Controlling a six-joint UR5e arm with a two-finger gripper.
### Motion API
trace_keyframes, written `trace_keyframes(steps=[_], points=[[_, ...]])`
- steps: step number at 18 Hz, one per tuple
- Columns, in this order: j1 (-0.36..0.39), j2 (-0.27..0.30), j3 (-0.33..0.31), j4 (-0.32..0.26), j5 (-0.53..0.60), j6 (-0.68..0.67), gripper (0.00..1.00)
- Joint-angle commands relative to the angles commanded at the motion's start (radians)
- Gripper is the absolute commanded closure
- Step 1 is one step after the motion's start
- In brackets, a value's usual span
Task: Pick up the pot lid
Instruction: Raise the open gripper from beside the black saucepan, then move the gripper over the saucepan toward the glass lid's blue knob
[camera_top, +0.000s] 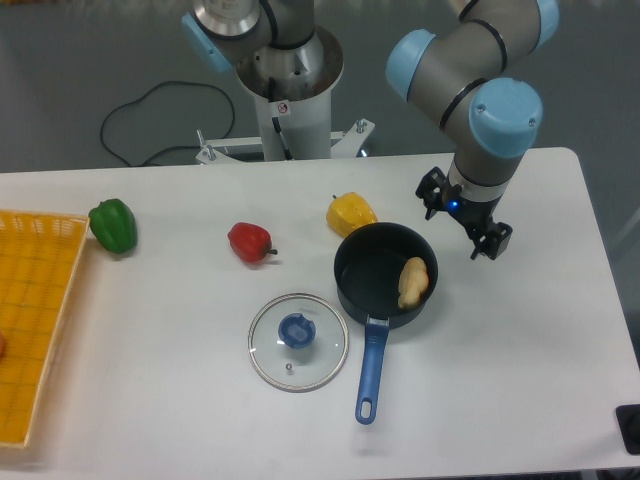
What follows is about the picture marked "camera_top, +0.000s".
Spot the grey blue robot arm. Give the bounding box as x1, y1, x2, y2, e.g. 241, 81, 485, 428
181, 1, 559, 259

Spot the yellow bell pepper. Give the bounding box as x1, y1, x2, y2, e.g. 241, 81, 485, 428
325, 192, 378, 238

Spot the glass lid with blue knob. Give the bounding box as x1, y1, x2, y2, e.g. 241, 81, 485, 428
247, 293, 349, 393

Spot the red bell pepper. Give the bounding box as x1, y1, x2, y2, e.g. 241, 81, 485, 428
227, 222, 278, 264

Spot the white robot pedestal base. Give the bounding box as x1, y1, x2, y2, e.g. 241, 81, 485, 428
195, 26, 375, 164

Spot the green bell pepper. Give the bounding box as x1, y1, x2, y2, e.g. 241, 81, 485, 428
89, 198, 138, 254

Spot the black floor cable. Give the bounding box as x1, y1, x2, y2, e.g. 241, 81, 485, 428
100, 80, 236, 168

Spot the black device at table edge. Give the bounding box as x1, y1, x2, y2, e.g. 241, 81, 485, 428
615, 404, 640, 456

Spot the yellow woven basket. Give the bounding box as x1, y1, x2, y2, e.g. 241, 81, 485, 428
1, 210, 89, 449

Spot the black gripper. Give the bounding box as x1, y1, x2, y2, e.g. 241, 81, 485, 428
416, 167, 513, 260

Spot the dark pot with blue handle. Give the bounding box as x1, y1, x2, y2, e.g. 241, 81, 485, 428
334, 222, 439, 425

